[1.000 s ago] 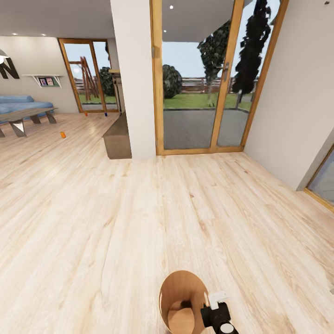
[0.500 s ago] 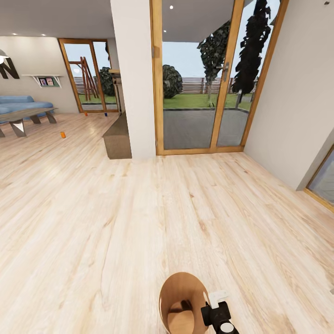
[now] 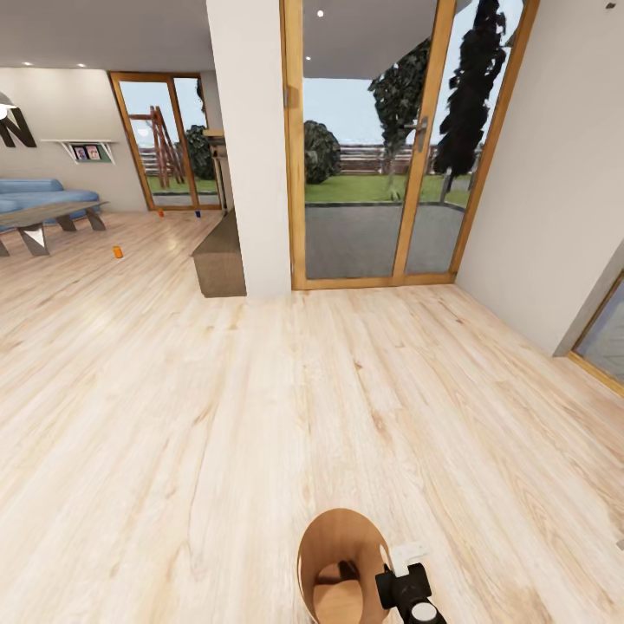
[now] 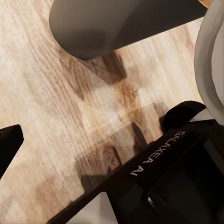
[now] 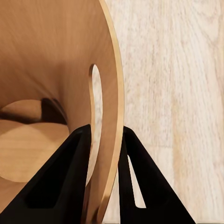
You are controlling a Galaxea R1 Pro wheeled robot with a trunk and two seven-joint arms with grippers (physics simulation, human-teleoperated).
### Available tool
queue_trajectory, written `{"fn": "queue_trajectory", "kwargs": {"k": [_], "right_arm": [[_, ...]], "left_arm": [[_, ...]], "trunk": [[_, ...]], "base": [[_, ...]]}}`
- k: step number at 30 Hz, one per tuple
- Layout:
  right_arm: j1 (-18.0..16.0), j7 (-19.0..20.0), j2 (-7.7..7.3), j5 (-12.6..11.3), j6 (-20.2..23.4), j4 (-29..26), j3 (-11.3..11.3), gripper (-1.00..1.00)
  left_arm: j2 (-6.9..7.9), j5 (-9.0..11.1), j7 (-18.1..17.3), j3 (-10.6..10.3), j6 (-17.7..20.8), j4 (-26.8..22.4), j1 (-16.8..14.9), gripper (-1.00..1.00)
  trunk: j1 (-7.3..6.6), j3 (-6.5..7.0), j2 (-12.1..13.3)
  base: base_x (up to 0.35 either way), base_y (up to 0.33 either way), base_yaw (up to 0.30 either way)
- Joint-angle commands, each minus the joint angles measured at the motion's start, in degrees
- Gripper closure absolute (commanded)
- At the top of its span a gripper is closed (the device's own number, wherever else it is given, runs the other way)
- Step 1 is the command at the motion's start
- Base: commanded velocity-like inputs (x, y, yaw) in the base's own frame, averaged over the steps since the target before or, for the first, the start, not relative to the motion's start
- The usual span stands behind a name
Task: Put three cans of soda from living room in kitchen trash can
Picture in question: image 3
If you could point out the trash can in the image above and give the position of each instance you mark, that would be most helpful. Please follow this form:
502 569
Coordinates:
339 554

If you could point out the sofa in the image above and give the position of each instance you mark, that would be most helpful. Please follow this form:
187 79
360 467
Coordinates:
17 194

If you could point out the cabinet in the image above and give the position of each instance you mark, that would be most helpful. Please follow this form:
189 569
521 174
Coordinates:
219 260

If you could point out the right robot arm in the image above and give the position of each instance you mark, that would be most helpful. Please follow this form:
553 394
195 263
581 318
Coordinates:
407 587

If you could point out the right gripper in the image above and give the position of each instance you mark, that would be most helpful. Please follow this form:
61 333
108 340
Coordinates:
391 587

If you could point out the door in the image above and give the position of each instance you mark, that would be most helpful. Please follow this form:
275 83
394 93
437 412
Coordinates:
164 117
392 112

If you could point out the wood fireplace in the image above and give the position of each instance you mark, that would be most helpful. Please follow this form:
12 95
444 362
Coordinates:
219 153

